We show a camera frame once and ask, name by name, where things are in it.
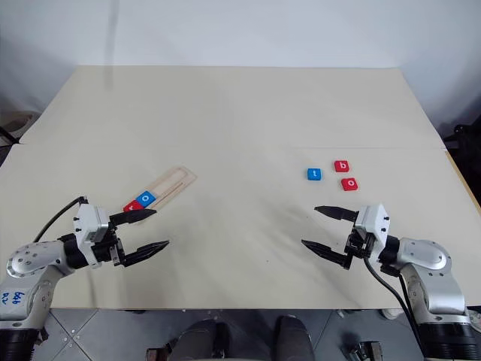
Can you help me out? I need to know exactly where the metal bracket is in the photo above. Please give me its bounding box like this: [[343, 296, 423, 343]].
[[346, 339, 383, 361]]

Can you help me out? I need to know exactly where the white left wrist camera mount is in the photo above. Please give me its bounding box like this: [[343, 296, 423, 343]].
[[74, 203, 112, 266]]

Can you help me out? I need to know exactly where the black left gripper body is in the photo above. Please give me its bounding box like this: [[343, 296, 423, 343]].
[[91, 217, 128, 268]]

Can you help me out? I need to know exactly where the wooden tile rack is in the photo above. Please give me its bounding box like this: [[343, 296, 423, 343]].
[[123, 164, 199, 223]]

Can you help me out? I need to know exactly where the black equipment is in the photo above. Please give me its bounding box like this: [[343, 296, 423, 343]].
[[443, 112, 481, 211]]

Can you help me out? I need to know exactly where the beige chair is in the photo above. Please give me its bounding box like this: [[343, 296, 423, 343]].
[[0, 108, 35, 147]]

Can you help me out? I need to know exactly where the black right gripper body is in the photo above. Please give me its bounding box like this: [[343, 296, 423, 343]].
[[343, 221, 380, 270]]

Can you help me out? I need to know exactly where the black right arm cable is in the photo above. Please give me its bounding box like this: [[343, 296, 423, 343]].
[[362, 255, 428, 361]]

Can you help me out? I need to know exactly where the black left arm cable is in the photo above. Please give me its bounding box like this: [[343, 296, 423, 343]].
[[32, 195, 89, 244]]

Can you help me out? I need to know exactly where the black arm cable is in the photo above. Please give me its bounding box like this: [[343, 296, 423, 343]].
[[362, 255, 428, 361], [32, 195, 89, 244]]

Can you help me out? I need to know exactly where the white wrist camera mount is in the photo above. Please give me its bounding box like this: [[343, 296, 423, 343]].
[[74, 203, 112, 266], [354, 203, 392, 260]]

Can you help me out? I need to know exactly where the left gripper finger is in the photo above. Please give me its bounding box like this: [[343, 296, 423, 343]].
[[110, 208, 158, 227], [123, 240, 171, 268]]

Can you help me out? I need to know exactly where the dark rounded shape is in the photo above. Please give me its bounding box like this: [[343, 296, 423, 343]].
[[276, 315, 313, 361], [174, 319, 230, 361]]

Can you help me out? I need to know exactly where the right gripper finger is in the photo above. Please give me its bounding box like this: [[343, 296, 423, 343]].
[[313, 205, 360, 223], [301, 239, 352, 271]]

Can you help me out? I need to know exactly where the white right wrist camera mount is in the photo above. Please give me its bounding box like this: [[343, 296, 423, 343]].
[[354, 203, 392, 260]]

